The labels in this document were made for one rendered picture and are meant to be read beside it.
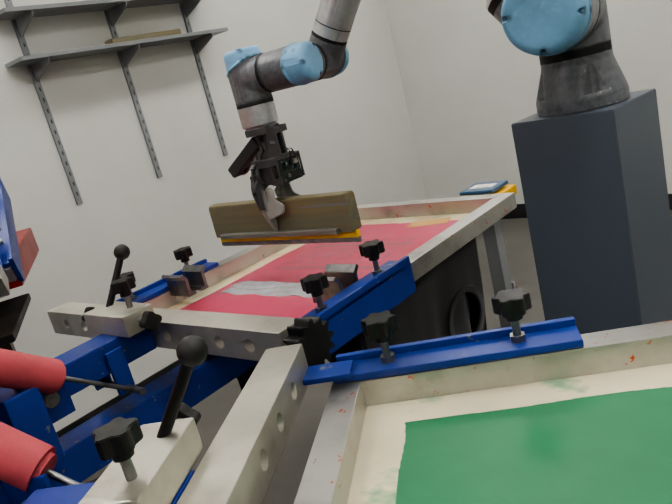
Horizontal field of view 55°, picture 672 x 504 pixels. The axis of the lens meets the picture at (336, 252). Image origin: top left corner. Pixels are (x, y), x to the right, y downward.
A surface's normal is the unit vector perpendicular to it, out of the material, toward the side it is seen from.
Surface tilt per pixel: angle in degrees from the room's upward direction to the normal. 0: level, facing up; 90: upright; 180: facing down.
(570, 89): 72
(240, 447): 0
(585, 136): 90
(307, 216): 89
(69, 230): 90
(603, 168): 90
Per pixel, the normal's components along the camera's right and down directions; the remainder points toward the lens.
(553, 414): -0.24, -0.94
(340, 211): -0.61, 0.34
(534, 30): -0.39, 0.44
